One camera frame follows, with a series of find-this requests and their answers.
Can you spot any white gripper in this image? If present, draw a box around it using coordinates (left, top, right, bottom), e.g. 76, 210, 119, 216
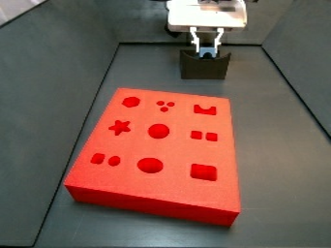
167, 0, 247, 53

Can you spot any black curved fixture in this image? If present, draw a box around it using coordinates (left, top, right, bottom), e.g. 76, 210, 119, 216
180, 50, 231, 79

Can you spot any red foam shape-sorter block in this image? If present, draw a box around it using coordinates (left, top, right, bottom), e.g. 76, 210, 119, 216
64, 88, 240, 227

